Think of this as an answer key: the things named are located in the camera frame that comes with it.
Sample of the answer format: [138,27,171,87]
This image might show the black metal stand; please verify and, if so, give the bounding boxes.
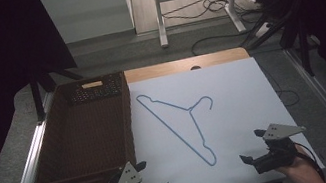
[235,0,326,88]
[26,62,91,124]

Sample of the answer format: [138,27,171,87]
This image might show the white metal desk frame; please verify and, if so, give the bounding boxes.
[152,0,255,50]

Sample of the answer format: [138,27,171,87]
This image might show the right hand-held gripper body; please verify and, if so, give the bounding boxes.
[246,117,313,177]

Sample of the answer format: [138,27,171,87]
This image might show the blue wire clothes hanger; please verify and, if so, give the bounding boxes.
[134,81,225,178]

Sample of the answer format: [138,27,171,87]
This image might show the wooden table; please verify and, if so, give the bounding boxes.
[122,45,252,85]

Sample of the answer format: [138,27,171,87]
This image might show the white cabinet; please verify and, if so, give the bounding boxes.
[39,0,137,48]

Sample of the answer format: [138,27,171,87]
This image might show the white power strip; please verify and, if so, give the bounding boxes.
[253,20,276,39]

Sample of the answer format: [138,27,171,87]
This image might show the white board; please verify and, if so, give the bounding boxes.
[30,47,326,183]

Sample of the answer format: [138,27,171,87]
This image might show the thin black cable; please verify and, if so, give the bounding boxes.
[260,60,302,111]

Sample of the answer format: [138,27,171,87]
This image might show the tangled black floor cables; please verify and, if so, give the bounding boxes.
[158,0,261,25]

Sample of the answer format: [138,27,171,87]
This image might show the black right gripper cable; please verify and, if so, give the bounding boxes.
[295,146,325,183]

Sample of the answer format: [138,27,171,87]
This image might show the brown woven basket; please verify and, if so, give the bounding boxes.
[17,70,147,183]

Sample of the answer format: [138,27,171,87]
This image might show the long black floor cable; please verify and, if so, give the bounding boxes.
[188,25,266,58]

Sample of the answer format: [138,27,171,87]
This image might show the person's right hand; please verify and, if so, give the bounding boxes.
[271,141,326,183]

